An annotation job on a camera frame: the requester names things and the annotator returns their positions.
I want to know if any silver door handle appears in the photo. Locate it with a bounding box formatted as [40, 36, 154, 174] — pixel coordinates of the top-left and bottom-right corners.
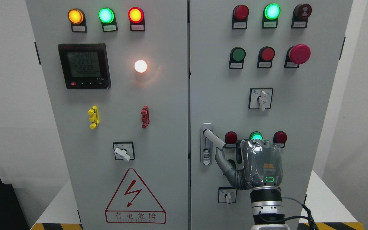
[200, 123, 226, 165]

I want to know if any grey left cabinet door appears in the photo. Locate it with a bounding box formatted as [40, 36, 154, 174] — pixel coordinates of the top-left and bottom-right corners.
[26, 0, 188, 230]

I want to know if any grey cabinet door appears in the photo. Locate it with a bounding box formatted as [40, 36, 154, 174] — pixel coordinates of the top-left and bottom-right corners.
[26, 0, 188, 230]
[189, 0, 353, 230]

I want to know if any grey right cabinet door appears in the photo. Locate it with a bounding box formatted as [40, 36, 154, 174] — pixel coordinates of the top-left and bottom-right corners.
[189, 0, 353, 230]

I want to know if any red terminal connector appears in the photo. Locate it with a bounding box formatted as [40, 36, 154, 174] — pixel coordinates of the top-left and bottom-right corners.
[141, 106, 150, 129]

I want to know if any red indicator light middle left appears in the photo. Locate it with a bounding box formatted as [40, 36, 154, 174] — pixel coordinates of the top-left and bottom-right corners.
[225, 131, 238, 149]

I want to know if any white lit indicator light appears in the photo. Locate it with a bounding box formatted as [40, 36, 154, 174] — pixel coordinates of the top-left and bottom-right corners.
[134, 60, 148, 73]

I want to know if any green indicator light middle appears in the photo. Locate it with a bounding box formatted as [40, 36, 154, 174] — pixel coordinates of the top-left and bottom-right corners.
[249, 131, 263, 140]

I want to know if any green indicator light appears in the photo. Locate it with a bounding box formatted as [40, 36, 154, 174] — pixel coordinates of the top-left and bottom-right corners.
[249, 131, 263, 140]
[98, 7, 118, 32]
[262, 3, 280, 29]

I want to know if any green push button upper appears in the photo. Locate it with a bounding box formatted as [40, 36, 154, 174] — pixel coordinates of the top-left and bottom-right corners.
[229, 47, 246, 69]

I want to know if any yellow terminal connector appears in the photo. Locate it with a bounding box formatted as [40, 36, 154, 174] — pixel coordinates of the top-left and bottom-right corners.
[87, 106, 100, 129]

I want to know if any red indicator light middle right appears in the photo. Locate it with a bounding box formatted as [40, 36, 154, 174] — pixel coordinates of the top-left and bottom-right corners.
[273, 131, 288, 148]

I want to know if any red electric hazard warning sticker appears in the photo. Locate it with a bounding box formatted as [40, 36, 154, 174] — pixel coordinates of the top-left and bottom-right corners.
[105, 168, 167, 224]

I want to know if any red push button upper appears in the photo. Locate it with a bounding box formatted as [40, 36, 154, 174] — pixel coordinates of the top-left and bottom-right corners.
[257, 46, 275, 68]

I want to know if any red lit indicator light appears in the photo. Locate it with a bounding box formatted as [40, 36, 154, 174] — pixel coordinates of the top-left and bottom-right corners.
[128, 6, 145, 32]

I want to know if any black digital power meter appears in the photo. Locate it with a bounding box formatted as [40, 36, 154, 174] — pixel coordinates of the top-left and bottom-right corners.
[57, 43, 111, 89]

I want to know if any red indicator light top right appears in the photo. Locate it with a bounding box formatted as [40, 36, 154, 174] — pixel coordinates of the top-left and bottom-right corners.
[231, 5, 249, 30]

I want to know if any green indicator light top left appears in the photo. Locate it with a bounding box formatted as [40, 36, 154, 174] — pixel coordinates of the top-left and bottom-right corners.
[98, 7, 118, 32]

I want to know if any red emergency stop button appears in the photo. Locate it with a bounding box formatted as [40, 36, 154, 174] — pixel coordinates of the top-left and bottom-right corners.
[284, 44, 311, 68]

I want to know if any green indicator light top right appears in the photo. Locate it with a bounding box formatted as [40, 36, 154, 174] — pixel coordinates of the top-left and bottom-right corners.
[262, 3, 280, 29]

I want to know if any yellow indicator light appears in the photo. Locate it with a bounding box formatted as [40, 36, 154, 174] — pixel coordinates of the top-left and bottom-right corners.
[67, 8, 87, 33]

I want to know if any dark red buzzer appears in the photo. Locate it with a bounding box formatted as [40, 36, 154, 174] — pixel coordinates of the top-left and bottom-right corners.
[291, 4, 312, 29]

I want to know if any left white selector switch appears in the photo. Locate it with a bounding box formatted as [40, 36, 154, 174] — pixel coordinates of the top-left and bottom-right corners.
[113, 142, 135, 162]

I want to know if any white selector switch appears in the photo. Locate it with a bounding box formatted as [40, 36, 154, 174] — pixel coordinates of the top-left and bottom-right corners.
[113, 142, 135, 162]
[218, 187, 237, 209]
[248, 88, 273, 111]

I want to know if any upper right white selector switch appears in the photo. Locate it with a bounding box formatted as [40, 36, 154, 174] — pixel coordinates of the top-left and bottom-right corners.
[248, 88, 273, 111]

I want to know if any lower white selector switch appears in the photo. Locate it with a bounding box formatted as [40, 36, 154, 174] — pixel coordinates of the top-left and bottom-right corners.
[218, 187, 237, 209]

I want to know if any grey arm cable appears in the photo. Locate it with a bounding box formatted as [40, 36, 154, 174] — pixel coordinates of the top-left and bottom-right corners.
[259, 196, 319, 230]

